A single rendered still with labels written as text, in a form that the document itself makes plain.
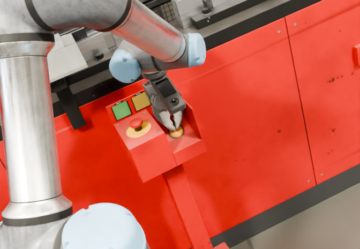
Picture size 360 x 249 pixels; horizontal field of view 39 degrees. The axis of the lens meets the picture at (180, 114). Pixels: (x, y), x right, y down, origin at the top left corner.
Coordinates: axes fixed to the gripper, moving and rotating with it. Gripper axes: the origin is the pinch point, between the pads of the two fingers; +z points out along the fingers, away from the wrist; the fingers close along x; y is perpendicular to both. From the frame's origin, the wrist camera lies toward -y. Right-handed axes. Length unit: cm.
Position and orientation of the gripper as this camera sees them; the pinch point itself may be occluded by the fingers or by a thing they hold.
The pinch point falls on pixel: (175, 128)
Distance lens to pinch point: 142.7
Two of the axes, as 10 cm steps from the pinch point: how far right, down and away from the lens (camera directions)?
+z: 2.5, 7.7, 5.9
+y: -3.9, -4.8, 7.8
